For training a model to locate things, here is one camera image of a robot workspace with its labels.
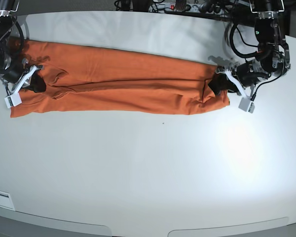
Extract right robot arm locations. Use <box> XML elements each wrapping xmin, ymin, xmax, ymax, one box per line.
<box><xmin>0</xmin><ymin>0</ymin><xmax>46</xmax><ymax>95</ymax></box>

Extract orange T-shirt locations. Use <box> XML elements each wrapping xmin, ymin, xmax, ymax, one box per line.
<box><xmin>10</xmin><ymin>40</ymin><xmax>230</xmax><ymax>118</ymax></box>

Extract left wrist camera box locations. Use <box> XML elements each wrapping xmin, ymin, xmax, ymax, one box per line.
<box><xmin>238</xmin><ymin>98</ymin><xmax>255</xmax><ymax>114</ymax></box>

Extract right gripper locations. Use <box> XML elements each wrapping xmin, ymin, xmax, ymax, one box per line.
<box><xmin>4</xmin><ymin>64</ymin><xmax>46</xmax><ymax>95</ymax></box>

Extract white label panel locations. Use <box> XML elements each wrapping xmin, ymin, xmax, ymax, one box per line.
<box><xmin>0</xmin><ymin>191</ymin><xmax>15</xmax><ymax>211</ymax></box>

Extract power strip with red switch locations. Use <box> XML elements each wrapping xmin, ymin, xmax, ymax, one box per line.
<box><xmin>148</xmin><ymin>0</ymin><xmax>226</xmax><ymax>15</ymax></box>

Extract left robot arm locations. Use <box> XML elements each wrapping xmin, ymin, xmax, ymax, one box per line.
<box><xmin>209</xmin><ymin>0</ymin><xmax>291</xmax><ymax>95</ymax></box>

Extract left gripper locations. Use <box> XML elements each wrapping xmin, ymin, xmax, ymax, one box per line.
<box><xmin>208</xmin><ymin>66</ymin><xmax>254</xmax><ymax>98</ymax></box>

